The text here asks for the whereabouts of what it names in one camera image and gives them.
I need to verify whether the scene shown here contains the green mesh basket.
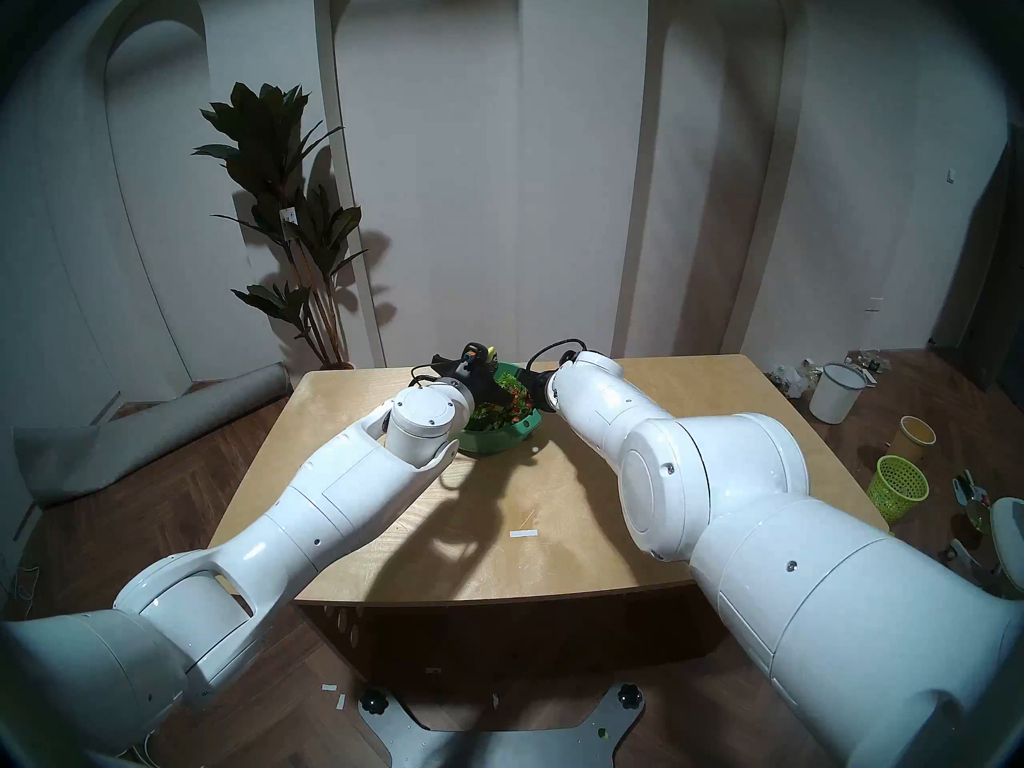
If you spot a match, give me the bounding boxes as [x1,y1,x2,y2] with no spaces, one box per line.
[868,455,930,524]

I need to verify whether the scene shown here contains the tall potted plant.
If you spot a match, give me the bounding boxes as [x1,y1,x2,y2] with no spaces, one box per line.
[192,82,369,371]

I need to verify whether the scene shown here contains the crumpled white paper litter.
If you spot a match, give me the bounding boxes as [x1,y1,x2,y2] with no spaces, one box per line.
[768,358,825,398]

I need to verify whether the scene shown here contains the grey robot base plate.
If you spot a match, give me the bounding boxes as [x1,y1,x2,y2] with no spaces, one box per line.
[358,682,646,768]

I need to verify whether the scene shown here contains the rolled grey mat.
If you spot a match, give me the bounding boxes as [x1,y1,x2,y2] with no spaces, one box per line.
[12,362,293,510]

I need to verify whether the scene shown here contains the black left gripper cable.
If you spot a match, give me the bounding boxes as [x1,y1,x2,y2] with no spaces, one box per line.
[408,354,465,390]

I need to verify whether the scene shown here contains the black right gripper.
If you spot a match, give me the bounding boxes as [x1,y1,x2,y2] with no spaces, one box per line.
[516,366,561,414]

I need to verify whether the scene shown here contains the white swivel chair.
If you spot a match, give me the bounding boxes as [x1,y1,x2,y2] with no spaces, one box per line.
[948,497,1024,599]

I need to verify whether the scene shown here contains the yellow paper cup bin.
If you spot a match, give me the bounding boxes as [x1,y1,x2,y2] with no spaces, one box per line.
[886,415,937,463]

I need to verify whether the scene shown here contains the green plastic item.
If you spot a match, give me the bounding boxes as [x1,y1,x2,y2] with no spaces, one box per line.
[952,470,993,535]

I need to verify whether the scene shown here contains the white bucket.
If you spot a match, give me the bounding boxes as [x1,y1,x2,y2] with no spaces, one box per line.
[809,362,869,425]

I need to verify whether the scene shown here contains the mixed lettuce tomato salad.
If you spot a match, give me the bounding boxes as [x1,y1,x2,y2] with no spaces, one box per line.
[466,372,535,431]

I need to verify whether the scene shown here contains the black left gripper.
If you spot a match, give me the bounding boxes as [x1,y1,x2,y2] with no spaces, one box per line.
[448,341,521,403]

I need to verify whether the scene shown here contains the green plastic salad bowl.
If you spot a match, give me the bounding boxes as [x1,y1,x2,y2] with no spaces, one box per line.
[456,362,542,455]

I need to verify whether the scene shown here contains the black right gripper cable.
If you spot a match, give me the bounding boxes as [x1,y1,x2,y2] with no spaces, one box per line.
[524,338,589,375]

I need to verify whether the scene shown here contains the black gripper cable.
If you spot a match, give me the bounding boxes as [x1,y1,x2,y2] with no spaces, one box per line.
[408,354,465,390]
[524,338,589,375]

